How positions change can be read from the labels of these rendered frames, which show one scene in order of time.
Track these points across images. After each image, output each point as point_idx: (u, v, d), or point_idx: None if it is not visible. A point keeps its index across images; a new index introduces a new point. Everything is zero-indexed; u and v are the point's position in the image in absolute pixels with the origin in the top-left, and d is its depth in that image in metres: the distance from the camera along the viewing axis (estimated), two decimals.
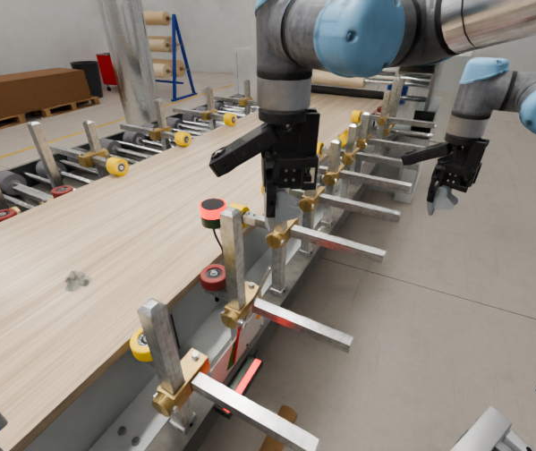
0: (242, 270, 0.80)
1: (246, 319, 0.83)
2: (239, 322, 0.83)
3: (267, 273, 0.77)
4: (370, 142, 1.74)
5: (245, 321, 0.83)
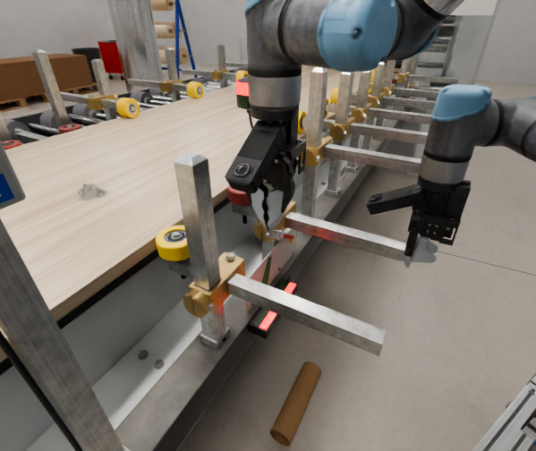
0: None
1: (279, 235, 0.73)
2: (275, 237, 0.74)
3: (268, 237, 0.58)
4: (395, 91, 1.65)
5: (280, 235, 0.73)
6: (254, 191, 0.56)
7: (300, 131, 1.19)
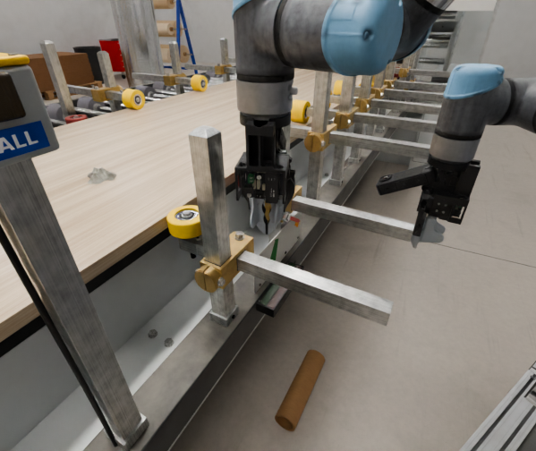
0: (288, 151, 0.72)
1: (286, 216, 0.74)
2: (282, 219, 0.76)
3: None
4: (396, 84, 1.66)
5: (287, 216, 0.75)
6: (285, 202, 0.53)
7: (304, 122, 1.21)
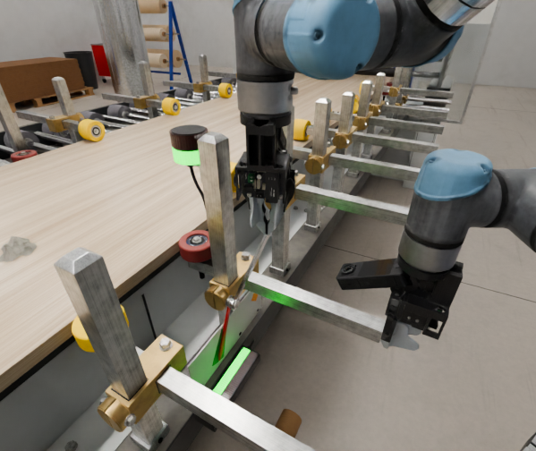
0: (233, 230, 0.59)
1: (238, 296, 0.62)
2: (228, 301, 0.62)
3: None
4: (385, 108, 1.53)
5: (237, 300, 0.63)
6: (285, 202, 0.53)
7: None
